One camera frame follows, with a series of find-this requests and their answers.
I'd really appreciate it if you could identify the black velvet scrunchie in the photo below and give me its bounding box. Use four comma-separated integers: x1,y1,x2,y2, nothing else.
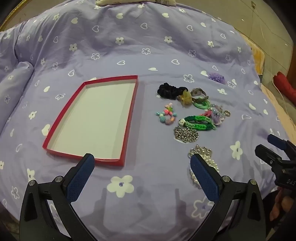
157,82,189,100

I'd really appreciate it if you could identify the colourful beaded bracelet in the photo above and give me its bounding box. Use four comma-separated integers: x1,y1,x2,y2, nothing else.
155,104,178,126

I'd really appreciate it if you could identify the wristwatch with grey strap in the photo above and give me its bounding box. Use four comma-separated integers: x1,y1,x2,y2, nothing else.
191,88,210,105

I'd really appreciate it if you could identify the person's right hand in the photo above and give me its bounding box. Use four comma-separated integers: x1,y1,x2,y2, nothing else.
269,185,296,223

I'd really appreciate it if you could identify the yellow translucent hair claw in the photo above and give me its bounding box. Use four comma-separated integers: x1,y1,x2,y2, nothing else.
177,90,193,107

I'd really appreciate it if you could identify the purple floral bedsheet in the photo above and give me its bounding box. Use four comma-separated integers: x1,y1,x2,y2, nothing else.
0,2,287,241

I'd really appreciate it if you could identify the pastel charm bracelet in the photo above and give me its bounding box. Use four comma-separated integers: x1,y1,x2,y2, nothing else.
208,104,231,127

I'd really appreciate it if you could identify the red cardboard box tray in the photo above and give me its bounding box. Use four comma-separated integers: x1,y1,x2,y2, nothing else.
42,75,139,167

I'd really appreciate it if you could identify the pearl and chain necklace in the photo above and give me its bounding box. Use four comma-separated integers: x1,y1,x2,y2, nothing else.
188,145,220,188

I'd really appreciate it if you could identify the light green cord bracelet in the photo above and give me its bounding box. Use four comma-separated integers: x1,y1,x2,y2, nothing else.
193,100,211,110

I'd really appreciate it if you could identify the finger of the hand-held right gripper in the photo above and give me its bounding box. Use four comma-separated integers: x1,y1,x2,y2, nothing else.
268,134,296,151
255,144,288,168

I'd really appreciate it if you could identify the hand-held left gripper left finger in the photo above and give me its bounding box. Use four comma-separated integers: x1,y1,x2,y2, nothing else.
20,153,97,241

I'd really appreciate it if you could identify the red cloth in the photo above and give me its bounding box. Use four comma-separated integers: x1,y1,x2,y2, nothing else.
273,71,296,105

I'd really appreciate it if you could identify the purple flower hair clip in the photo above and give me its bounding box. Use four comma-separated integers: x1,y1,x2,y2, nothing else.
208,72,226,84

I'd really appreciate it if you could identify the orange quilted towel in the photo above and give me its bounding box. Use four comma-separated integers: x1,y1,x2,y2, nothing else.
240,32,265,76

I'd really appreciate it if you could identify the peach blanket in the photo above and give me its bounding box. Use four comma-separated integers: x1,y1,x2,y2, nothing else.
260,83,296,144

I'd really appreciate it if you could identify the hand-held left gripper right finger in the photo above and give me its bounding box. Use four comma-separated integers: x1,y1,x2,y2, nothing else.
190,153,266,241

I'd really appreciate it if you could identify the green braided bracelet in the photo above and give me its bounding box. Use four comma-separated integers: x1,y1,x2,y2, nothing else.
179,115,216,131

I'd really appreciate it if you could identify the silver chain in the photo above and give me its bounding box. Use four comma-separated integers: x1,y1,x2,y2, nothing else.
173,125,199,143

